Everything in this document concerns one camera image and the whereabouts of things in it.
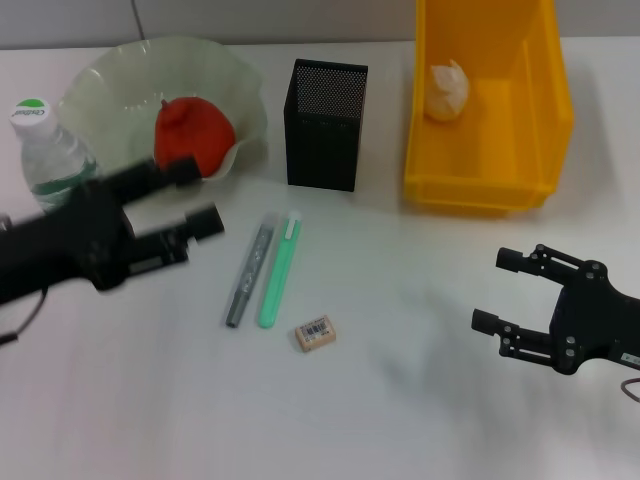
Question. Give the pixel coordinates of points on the grey pen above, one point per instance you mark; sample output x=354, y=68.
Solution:
x=247, y=280

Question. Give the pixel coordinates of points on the red pear-shaped fruit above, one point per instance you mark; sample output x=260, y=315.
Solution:
x=192, y=130

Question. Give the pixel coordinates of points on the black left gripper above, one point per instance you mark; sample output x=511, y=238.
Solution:
x=65, y=245

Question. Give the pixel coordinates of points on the white paper ball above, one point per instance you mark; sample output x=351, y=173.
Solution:
x=447, y=92

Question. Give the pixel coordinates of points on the yellow plastic bin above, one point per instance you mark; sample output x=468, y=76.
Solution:
x=480, y=165

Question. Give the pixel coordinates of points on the black mesh pen holder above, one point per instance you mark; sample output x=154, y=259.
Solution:
x=322, y=145

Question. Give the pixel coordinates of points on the clear green-label water bottle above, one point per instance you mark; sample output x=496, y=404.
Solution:
x=50, y=155

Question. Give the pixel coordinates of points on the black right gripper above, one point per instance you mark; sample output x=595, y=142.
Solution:
x=595, y=320

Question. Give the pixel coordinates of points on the pale green wavy glass plate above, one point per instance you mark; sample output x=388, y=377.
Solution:
x=115, y=90

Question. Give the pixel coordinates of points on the beige eraser with barcode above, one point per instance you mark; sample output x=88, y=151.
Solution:
x=315, y=334

